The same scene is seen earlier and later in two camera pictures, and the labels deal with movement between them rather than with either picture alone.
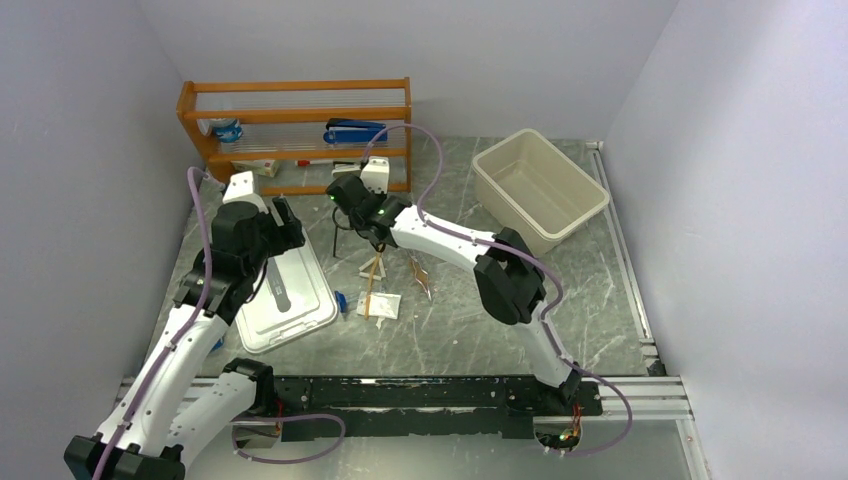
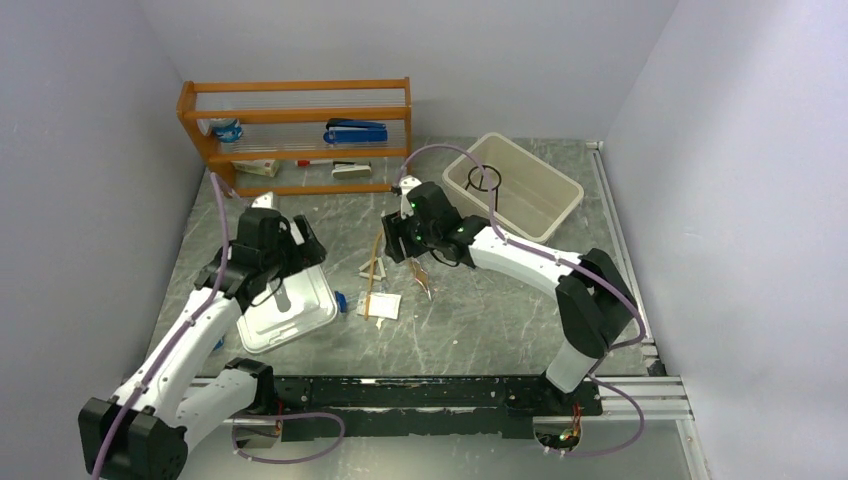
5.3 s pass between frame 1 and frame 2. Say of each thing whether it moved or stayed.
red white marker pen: stayed
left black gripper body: moved
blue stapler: stayed
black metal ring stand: moved
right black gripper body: moved
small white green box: stayed
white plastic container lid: stayed
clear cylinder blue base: stayed
